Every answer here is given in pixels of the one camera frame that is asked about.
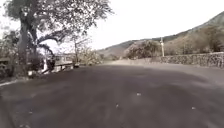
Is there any small thin tree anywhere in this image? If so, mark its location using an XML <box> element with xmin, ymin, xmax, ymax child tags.
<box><xmin>68</xmin><ymin>33</ymin><xmax>103</xmax><ymax>67</ymax></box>

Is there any grey asphalt road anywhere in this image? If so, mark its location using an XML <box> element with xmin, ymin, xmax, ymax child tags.
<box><xmin>0</xmin><ymin>59</ymin><xmax>224</xmax><ymax>128</ymax></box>

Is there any bushy tree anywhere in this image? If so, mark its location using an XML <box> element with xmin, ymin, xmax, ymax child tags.
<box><xmin>124</xmin><ymin>39</ymin><xmax>161</xmax><ymax>60</ymax></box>

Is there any pale pole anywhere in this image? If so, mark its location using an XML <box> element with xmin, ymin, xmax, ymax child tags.
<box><xmin>159</xmin><ymin>36</ymin><xmax>166</xmax><ymax>58</ymax></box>

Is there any hillside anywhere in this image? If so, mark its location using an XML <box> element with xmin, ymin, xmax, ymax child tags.
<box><xmin>96</xmin><ymin>11</ymin><xmax>224</xmax><ymax>60</ymax></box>

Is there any large thick-trunked tree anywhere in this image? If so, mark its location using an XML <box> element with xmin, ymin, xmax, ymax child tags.
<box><xmin>0</xmin><ymin>0</ymin><xmax>114</xmax><ymax>78</ymax></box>

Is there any long stone wall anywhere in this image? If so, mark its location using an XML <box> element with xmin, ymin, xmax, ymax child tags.
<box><xmin>114</xmin><ymin>51</ymin><xmax>224</xmax><ymax>69</ymax></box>

